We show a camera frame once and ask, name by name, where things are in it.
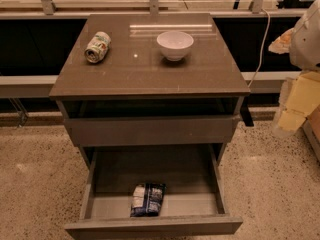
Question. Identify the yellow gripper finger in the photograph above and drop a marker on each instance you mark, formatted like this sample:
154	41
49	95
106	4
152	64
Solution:
282	43
303	100

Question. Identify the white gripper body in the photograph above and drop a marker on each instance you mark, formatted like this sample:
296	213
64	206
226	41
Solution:
307	44

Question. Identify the blue chip bag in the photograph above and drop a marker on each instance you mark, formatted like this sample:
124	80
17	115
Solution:
147	199

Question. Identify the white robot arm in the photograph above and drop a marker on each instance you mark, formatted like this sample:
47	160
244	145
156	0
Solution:
304	51

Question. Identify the open grey middle drawer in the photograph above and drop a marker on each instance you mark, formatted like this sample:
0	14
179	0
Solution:
193	204

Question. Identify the grey drawer cabinet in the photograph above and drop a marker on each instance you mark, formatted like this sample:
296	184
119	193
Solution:
134	80

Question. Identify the closed grey top drawer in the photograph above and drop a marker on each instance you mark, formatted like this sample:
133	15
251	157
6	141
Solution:
151	131

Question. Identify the white bowl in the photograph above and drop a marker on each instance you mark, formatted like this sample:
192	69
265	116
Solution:
175	45

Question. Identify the green white soda can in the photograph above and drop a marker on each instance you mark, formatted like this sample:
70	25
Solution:
98	47

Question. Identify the metal railing frame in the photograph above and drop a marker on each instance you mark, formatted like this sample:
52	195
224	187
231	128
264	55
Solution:
81	9

